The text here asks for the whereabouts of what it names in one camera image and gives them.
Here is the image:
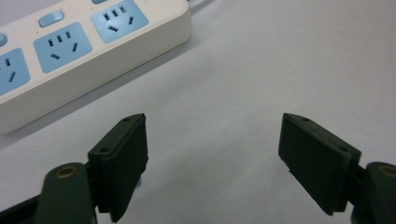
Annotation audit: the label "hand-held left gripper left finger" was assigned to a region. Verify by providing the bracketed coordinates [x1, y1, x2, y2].
[87, 113, 149, 224]

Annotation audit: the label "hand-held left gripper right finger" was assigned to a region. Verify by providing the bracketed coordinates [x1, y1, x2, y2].
[277, 112, 362, 217]

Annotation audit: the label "white power strip blue sockets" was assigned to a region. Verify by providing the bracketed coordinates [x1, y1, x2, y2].
[0, 0, 192, 135]

